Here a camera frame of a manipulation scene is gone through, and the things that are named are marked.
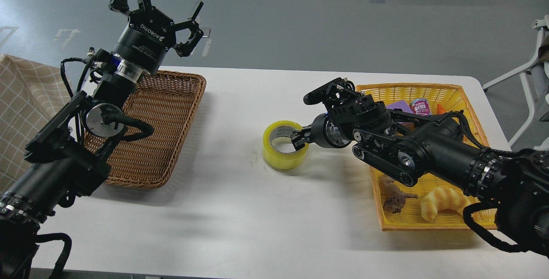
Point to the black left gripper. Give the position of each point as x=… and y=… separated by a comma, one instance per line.
x=146, y=41

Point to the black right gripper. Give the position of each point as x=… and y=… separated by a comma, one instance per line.
x=322, y=132

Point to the yellow tape roll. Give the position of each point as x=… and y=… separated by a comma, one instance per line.
x=276, y=158

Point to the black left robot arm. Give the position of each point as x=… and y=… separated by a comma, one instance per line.
x=69, y=155

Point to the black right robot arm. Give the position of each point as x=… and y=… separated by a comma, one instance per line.
x=512, y=187

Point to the brown wicker basket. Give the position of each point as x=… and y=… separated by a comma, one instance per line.
x=168, y=102

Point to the purple foam block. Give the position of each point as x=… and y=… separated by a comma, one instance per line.
x=401, y=105

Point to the brown toy animal figure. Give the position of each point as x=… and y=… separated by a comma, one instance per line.
x=395, y=197

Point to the small pink can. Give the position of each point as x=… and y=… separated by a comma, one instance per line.
x=421, y=107

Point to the beige checkered cloth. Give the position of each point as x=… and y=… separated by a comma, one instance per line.
x=31, y=94

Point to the orange toy carrot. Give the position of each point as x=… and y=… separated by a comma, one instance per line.
x=441, y=109

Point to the toy croissant bread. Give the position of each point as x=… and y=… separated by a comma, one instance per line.
x=442, y=198

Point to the white chair frame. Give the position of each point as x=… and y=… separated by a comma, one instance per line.
x=533, y=77

